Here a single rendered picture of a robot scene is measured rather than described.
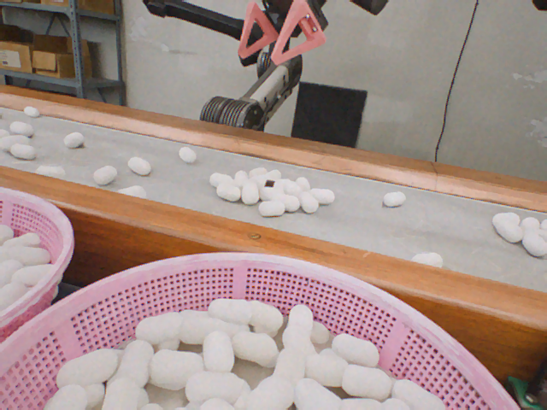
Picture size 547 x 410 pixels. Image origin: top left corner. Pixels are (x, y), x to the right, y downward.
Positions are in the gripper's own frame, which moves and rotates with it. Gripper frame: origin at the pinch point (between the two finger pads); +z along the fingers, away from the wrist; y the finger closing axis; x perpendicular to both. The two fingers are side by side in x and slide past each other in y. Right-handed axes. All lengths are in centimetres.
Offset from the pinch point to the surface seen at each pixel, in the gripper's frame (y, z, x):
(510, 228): -34.3, 1.2, -22.4
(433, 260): -35.1, 11.9, -9.9
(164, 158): 5.6, 21.1, -1.3
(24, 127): 19.7, 31.2, 13.7
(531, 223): -34.7, -1.7, -25.7
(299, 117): 147, -51, -123
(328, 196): -18.7, 11.3, -10.8
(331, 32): 141, -98, -97
